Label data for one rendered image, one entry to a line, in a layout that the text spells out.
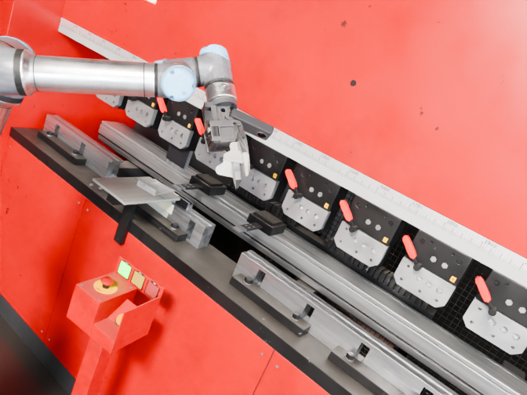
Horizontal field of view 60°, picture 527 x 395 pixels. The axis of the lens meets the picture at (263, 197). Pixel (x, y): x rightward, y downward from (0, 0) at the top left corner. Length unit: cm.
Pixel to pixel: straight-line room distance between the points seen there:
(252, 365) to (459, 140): 89
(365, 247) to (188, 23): 99
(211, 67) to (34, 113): 136
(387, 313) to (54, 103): 176
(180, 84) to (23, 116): 144
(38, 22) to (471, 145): 178
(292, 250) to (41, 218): 110
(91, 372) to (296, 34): 124
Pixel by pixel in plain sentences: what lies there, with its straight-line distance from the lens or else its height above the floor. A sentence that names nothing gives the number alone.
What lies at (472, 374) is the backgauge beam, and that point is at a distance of 165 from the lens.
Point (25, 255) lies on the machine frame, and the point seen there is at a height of 39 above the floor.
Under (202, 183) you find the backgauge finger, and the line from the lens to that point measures 191.
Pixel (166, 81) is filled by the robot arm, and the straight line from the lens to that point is 102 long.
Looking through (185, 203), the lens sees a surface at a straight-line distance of 172.
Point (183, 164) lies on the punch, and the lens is 173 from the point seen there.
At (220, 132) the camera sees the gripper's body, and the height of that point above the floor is 140.
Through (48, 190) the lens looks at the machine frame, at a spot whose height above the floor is 74.
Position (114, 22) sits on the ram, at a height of 148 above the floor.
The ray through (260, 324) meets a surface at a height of 87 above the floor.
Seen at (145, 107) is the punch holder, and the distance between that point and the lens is 183.
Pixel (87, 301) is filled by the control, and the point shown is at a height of 76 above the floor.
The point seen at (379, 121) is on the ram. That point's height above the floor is 155.
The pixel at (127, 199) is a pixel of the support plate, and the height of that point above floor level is 100.
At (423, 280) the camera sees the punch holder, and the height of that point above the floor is 122.
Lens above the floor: 162
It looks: 17 degrees down
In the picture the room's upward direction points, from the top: 23 degrees clockwise
